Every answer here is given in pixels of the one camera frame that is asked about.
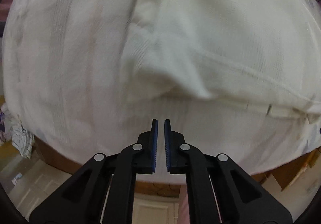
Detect white snap-button jacket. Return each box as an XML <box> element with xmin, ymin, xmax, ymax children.
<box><xmin>120</xmin><ymin>0</ymin><xmax>320</xmax><ymax>117</ymax></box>

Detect pink sleeve forearm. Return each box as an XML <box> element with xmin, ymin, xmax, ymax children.
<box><xmin>177</xmin><ymin>185</ymin><xmax>190</xmax><ymax>224</ymax></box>

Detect striped clothes on floor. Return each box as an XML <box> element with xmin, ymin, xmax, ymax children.
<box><xmin>1</xmin><ymin>103</ymin><xmax>35</xmax><ymax>159</ymax></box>

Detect floral printed bed sheet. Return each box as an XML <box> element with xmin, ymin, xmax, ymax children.
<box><xmin>2</xmin><ymin>0</ymin><xmax>320</xmax><ymax>175</ymax></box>

